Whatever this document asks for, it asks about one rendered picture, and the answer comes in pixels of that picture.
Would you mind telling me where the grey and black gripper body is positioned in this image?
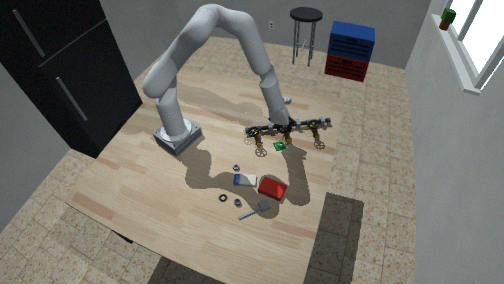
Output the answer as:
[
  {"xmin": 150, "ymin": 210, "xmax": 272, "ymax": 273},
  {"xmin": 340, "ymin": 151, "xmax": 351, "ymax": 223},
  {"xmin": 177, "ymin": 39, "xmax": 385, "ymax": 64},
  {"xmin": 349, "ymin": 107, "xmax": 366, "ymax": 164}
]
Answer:
[{"xmin": 268, "ymin": 106, "xmax": 290, "ymax": 125}]

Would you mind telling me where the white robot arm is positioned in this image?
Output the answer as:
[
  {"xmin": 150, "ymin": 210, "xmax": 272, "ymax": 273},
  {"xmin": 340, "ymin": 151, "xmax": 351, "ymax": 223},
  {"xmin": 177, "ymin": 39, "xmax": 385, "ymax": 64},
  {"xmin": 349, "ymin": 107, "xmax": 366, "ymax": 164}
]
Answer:
[{"xmin": 142, "ymin": 4, "xmax": 292, "ymax": 142}]

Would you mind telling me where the green tag with gold chain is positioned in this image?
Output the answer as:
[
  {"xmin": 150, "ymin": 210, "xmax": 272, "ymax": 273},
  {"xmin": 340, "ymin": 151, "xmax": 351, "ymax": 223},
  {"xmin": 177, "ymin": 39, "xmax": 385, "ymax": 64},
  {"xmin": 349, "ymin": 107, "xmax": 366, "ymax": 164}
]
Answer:
[{"xmin": 273, "ymin": 139, "xmax": 286, "ymax": 151}]

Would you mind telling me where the dark grey pipe with tee junction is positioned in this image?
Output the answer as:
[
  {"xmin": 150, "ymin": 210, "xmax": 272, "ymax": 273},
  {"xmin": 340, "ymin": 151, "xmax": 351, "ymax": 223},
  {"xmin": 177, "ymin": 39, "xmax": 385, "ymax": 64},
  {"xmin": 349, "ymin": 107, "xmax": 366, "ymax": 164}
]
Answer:
[{"xmin": 245, "ymin": 116, "xmax": 331, "ymax": 147}]

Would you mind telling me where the red rectangular block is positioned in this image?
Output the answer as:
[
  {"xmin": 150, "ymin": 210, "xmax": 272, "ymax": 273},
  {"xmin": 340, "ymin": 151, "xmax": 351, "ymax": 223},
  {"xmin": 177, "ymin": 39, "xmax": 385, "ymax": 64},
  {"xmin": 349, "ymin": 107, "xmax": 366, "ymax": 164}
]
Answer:
[{"xmin": 258, "ymin": 177, "xmax": 287, "ymax": 201}]

